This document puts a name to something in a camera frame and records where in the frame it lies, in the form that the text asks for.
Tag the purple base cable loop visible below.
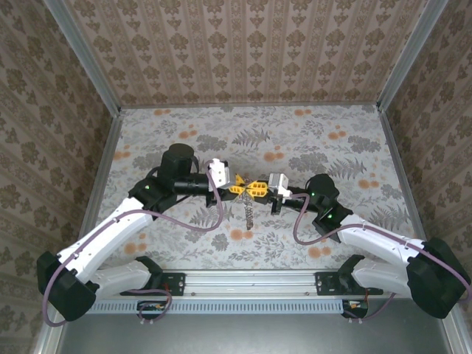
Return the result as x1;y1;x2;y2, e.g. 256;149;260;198
341;293;398;324
128;289;173;326

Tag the white slotted cable duct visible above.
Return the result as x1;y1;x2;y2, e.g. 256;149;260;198
88;297;351;315

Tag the aluminium side rail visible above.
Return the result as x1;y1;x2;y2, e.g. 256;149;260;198
378;106;468;354
31;108;125;354

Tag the aluminium back rail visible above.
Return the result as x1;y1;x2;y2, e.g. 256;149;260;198
119;101;381;111

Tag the floral tablecloth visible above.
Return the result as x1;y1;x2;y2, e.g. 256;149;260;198
85;105;425;272

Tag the grey metal base plate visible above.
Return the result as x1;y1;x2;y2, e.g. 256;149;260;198
58;313;453;354

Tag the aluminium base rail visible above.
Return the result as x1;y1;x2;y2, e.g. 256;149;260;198
162;271;340;298

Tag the aluminium corner post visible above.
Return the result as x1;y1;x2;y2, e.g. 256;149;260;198
42;0;122;114
378;0;449;111

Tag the silver metal chain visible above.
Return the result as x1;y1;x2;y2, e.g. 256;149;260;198
243;204;256;232

